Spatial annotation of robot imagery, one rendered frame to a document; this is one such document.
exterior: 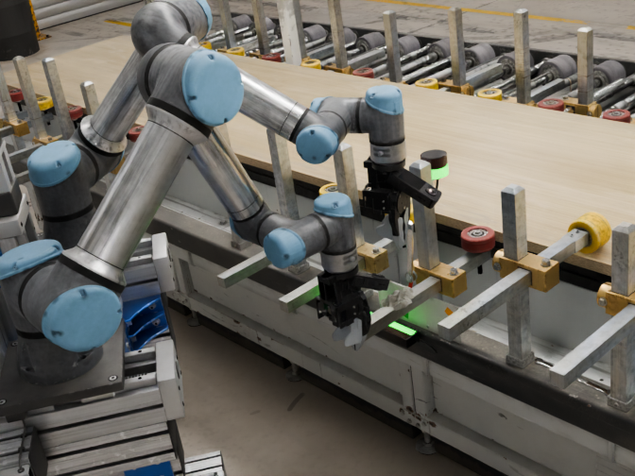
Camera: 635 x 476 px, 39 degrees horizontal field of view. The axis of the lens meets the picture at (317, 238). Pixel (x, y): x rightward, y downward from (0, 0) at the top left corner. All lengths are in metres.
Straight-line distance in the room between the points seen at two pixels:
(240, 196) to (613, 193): 1.01
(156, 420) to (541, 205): 1.11
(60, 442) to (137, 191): 0.52
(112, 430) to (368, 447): 1.39
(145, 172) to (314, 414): 1.80
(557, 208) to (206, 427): 1.50
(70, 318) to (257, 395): 1.88
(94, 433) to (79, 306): 0.35
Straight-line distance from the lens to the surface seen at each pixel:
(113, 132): 2.09
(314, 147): 1.73
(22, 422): 1.72
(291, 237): 1.70
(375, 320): 1.96
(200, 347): 3.61
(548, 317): 2.25
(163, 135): 1.48
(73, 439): 1.73
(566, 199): 2.33
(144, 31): 1.83
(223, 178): 1.73
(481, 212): 2.28
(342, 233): 1.77
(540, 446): 2.57
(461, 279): 2.08
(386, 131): 1.84
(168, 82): 1.50
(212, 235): 2.83
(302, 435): 3.05
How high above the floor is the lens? 1.90
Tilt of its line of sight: 27 degrees down
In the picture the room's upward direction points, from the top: 9 degrees counter-clockwise
